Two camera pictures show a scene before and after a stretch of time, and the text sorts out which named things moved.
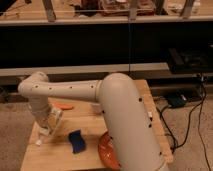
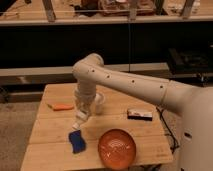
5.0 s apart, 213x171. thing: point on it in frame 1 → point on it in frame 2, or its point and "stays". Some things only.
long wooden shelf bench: (102, 37) stays
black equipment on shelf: (190, 61) stays
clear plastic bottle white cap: (39, 135) → (81, 116)
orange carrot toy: (64, 106) stays
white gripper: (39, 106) → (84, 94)
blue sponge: (78, 143) stays
